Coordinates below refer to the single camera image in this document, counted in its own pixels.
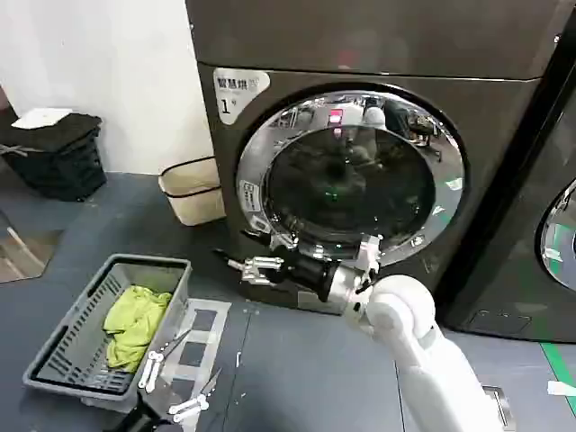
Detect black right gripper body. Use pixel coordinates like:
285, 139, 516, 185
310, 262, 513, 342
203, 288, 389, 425
281, 256, 338, 303

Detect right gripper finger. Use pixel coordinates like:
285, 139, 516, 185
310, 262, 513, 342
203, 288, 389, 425
240, 229, 301, 254
223, 255, 285, 287

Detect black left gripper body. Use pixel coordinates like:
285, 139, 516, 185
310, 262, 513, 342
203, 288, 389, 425
107, 390, 176, 432

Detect yellow-green cloth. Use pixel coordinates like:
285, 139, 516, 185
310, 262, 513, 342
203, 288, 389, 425
103, 285, 175, 374

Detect chrome-rimmed dryer door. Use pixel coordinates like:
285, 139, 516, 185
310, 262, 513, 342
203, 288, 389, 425
534, 177, 576, 292

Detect dark grey dryer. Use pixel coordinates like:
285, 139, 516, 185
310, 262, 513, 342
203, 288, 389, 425
438, 0, 576, 347

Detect white tape piece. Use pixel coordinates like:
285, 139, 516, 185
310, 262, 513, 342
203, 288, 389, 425
546, 380, 576, 398

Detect grey dryer with label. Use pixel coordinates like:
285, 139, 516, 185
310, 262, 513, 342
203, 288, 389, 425
184, 0, 563, 317

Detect grey plastic laundry basket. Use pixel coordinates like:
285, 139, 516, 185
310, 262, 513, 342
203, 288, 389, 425
22, 253, 194, 398

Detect white paper sheet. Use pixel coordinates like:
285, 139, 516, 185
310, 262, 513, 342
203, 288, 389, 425
11, 106, 73, 130

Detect white label sticker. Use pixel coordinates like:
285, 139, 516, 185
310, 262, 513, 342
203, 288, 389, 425
211, 67, 272, 127

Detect beige fabric bag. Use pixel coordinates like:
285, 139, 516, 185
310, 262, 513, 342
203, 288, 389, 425
157, 156, 227, 227

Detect black stacked crates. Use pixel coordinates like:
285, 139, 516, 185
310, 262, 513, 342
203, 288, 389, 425
0, 114, 108, 203

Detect clear floor panel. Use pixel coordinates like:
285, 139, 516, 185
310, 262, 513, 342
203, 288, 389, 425
0, 209, 67, 284

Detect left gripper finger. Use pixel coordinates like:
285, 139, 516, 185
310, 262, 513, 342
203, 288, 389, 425
167, 367, 224, 425
138, 327, 193, 391

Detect green floor tape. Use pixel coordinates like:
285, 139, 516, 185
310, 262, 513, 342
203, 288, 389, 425
539, 341, 576, 384

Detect round glass dryer door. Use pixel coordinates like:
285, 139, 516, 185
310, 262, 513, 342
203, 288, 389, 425
234, 83, 469, 272

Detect metal floor plate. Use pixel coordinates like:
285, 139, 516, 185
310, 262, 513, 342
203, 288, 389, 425
481, 384, 515, 427

